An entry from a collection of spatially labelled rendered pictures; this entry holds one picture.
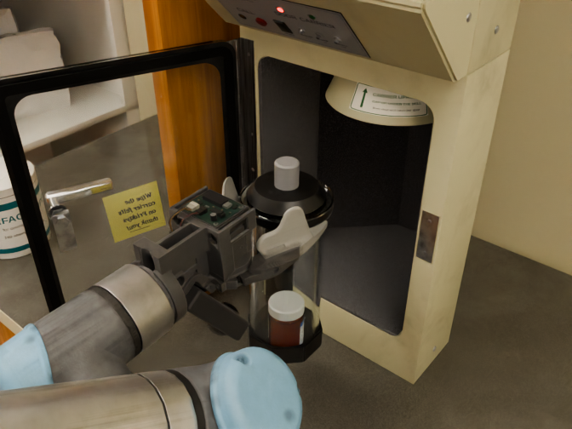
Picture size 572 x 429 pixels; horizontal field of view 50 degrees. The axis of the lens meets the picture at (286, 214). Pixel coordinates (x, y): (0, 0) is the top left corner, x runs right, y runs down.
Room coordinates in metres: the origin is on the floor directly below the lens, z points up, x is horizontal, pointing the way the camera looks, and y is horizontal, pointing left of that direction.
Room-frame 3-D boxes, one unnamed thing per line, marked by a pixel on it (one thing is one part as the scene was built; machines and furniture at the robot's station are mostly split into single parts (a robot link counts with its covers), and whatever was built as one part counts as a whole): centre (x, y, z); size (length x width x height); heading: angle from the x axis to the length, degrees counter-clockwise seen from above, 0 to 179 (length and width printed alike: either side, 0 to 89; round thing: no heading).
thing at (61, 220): (0.64, 0.29, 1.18); 0.02 x 0.02 x 0.06; 29
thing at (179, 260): (0.48, 0.09, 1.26); 0.12 x 0.08 x 0.09; 140
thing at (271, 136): (0.79, -0.14, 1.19); 0.26 x 0.24 x 0.35; 50
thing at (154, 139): (0.70, 0.20, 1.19); 0.30 x 0.01 x 0.40; 119
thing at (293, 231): (0.53, -0.01, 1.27); 0.09 x 0.03 x 0.06; 116
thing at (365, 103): (0.76, -0.14, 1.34); 0.18 x 0.18 x 0.05
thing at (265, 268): (0.50, 0.03, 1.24); 0.09 x 0.05 x 0.02; 116
